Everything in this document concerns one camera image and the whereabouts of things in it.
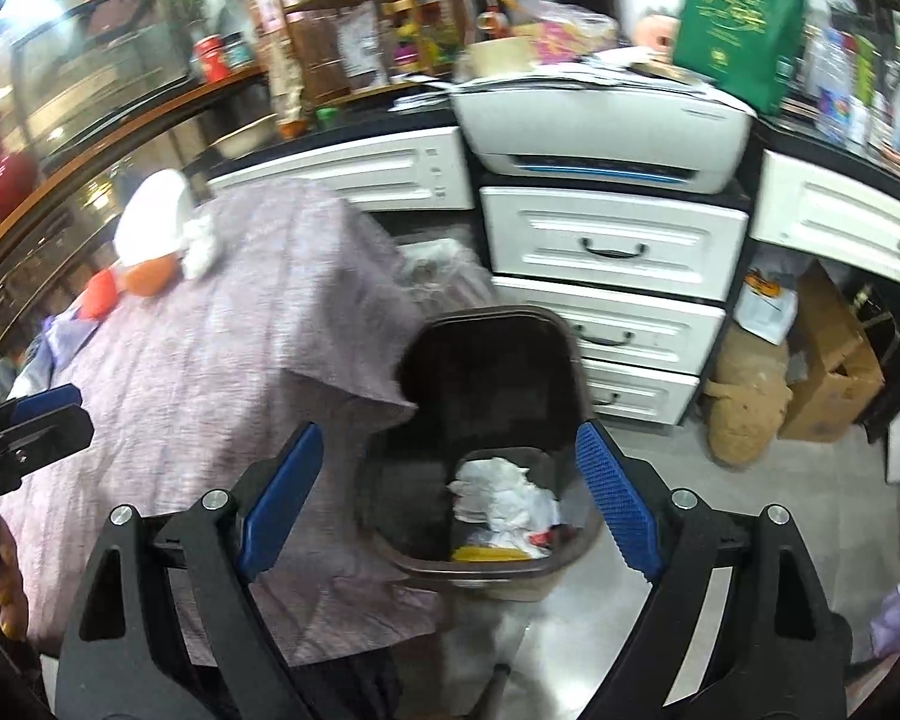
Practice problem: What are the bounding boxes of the beige printed canvas bag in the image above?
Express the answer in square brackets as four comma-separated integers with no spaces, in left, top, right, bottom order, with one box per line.
[270,30,312,140]

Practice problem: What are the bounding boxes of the clear plastic bin liner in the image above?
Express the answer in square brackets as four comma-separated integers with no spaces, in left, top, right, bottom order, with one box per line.
[397,238,492,308]

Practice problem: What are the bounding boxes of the wide white drawer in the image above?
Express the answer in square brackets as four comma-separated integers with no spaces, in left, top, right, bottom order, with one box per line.
[754,150,900,290]

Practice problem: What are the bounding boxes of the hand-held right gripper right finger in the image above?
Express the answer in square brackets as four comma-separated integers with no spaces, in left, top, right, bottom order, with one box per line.
[574,420,854,720]

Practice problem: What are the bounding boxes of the cardboard box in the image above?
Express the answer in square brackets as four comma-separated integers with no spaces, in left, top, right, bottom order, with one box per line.
[776,262,886,442]

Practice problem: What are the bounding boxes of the purple plastic bag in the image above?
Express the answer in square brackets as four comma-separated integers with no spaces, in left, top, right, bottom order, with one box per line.
[41,311,98,361]

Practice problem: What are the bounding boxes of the long white drawer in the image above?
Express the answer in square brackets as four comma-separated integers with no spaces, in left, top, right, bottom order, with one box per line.
[210,126,475,212]

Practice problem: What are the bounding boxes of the purple striped tablecloth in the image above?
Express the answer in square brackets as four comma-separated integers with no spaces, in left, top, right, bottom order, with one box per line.
[0,184,496,665]

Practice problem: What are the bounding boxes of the dark brown trash bin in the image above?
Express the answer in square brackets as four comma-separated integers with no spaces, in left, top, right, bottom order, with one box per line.
[356,305,605,605]

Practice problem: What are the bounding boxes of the white drawer black handle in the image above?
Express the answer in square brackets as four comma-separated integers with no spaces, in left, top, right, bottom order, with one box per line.
[480,186,749,302]
[585,360,698,427]
[491,277,725,374]

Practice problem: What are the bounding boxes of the red tin can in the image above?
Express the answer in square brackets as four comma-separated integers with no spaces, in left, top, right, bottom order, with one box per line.
[193,34,230,83]

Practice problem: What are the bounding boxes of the red vase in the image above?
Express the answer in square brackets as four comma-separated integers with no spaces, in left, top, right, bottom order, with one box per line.
[0,120,42,224]

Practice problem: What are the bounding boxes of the orange foam fruit net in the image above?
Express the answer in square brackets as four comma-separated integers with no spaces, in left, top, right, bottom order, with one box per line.
[82,270,121,320]

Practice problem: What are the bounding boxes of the glass display cage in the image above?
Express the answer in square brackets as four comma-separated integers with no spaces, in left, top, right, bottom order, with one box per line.
[11,0,196,158]

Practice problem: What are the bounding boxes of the white printer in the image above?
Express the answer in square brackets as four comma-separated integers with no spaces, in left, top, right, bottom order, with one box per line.
[450,79,758,194]

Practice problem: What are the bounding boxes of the person's left hand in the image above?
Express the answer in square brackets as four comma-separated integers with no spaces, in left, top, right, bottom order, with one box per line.
[0,499,29,642]

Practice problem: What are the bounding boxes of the white bag yellow print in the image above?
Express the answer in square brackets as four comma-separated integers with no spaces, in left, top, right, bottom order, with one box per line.
[735,270,800,346]

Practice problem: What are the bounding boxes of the yellow foam fruit net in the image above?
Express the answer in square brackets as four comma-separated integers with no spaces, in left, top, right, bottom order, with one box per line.
[452,546,530,563]

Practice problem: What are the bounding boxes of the tape roll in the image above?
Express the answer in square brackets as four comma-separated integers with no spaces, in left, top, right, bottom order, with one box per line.
[461,37,530,83]

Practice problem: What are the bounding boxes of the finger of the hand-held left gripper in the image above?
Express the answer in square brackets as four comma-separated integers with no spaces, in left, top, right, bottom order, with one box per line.
[0,405,95,481]
[4,382,83,428]

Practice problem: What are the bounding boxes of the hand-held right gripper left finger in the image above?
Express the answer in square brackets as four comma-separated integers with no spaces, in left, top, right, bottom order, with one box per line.
[56,422,323,720]

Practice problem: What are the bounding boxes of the white paper trash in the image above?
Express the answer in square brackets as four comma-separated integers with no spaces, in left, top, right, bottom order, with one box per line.
[448,457,563,545]

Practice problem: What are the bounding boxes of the white tissue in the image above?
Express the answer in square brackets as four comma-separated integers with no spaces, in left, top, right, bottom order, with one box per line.
[180,214,217,278]

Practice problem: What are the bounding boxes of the brown burlap sack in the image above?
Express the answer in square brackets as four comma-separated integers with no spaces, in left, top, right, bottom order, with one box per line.
[701,322,792,466]

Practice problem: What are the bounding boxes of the pink plastic bag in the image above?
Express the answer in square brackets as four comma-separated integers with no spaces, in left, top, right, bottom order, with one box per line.
[529,4,620,65]

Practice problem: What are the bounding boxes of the green tote bag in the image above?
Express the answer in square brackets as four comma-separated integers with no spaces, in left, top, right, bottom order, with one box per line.
[675,0,807,117]

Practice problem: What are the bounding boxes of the wooden shelf rack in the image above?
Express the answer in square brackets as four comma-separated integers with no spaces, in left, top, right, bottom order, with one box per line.
[277,0,473,102]

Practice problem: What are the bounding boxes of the wooden railing ledge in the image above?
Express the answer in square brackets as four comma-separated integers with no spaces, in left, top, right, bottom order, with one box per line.
[0,64,271,271]

